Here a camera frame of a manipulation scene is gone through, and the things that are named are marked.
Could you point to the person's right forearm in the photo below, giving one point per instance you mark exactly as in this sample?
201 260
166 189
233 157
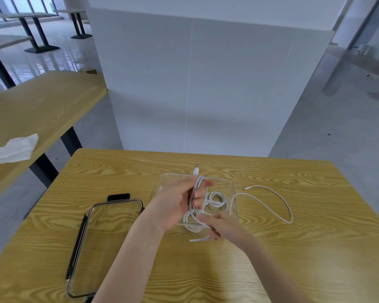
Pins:
271 271

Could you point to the grey table with black legs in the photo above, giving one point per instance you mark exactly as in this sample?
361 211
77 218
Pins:
25 16
3 40
72 11

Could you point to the person's right hand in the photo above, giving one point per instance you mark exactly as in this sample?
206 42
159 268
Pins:
227 227

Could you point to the long wooden table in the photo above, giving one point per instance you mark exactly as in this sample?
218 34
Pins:
34 107

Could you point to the grey metal frame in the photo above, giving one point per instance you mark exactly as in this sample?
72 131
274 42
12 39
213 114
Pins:
350 50

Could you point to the person's left hand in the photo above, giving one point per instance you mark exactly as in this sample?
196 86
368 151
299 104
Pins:
169 206

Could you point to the crumpled white tissue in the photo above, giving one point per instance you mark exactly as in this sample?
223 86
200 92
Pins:
14 149

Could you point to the person's left thumb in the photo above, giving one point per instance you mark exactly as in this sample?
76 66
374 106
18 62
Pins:
183 184

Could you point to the white partition board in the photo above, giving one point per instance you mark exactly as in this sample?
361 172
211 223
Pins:
214 85

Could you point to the person's left forearm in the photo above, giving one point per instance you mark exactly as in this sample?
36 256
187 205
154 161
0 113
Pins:
129 265

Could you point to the clear square container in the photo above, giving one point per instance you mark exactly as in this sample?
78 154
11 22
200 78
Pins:
173 181

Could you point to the person's right thumb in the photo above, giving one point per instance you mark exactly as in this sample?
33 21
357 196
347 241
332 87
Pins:
206 219

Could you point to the person's left middle finger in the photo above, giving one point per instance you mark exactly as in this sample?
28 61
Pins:
201 193

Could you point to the clear lid with black clips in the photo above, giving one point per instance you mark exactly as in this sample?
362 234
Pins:
91 217

